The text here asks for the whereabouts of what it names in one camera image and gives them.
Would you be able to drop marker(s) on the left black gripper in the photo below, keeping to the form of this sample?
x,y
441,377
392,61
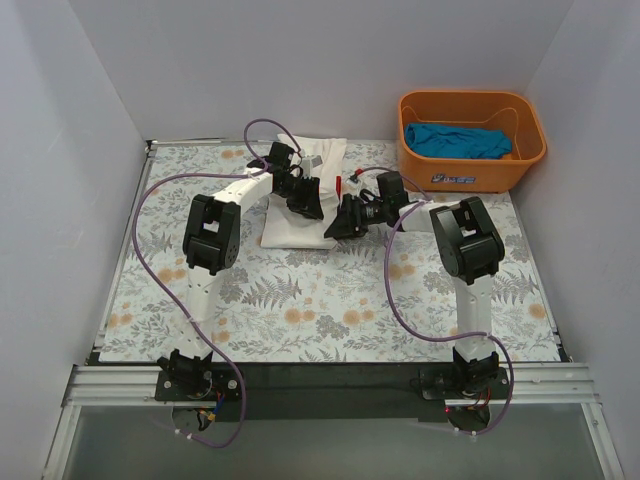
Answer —
x,y
302,193

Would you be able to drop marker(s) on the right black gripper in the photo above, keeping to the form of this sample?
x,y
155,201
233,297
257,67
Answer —
x,y
351,216

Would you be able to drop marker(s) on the white t shirt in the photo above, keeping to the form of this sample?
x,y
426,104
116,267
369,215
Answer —
x,y
286,229

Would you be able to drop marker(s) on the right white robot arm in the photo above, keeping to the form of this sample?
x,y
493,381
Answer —
x,y
470,250

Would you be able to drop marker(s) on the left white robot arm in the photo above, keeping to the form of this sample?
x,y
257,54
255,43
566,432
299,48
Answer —
x,y
211,245

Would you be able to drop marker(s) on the blue t shirt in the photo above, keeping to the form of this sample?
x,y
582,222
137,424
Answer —
x,y
442,141

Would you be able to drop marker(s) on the orange plastic basket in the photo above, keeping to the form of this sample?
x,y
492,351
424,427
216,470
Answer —
x,y
508,112

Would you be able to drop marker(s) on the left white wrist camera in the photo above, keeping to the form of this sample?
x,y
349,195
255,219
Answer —
x,y
311,166

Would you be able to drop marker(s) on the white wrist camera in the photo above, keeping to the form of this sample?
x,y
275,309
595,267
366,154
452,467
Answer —
x,y
311,166
354,183

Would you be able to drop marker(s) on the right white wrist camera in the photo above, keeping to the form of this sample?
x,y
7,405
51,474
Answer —
x,y
354,183

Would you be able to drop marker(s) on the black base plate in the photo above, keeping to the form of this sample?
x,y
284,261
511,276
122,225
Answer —
x,y
326,391

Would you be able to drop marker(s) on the aluminium frame rail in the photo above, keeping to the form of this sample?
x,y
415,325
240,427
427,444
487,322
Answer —
x,y
126,385

